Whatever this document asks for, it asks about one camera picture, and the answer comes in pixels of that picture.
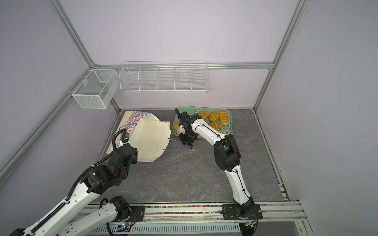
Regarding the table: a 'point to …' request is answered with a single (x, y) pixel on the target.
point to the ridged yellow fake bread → (223, 117)
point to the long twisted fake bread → (175, 124)
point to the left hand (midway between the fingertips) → (129, 148)
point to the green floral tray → (194, 109)
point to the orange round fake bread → (213, 116)
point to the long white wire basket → (164, 76)
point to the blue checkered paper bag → (147, 133)
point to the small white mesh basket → (97, 91)
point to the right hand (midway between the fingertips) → (186, 144)
